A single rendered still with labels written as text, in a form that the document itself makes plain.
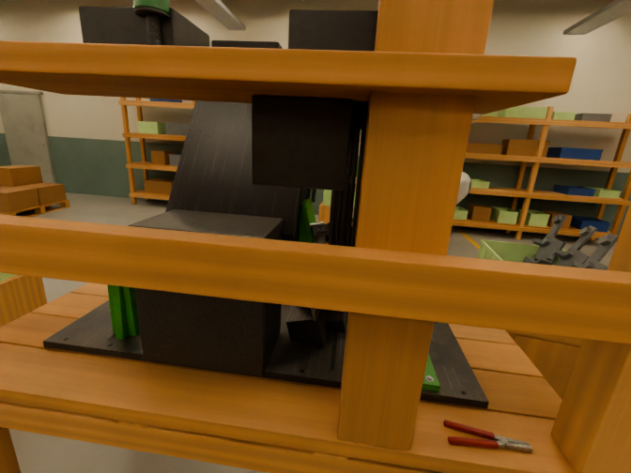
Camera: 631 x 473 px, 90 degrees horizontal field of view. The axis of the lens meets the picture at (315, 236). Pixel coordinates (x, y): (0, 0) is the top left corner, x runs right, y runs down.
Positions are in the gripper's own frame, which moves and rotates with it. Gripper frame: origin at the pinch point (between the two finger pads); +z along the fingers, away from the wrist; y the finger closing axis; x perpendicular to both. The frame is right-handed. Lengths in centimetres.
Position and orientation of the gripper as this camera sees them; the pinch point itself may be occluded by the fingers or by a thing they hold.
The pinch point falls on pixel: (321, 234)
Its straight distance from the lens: 87.0
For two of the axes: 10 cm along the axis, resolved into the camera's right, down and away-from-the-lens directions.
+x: 0.6, 8.6, -5.0
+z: -9.7, 1.6, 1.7
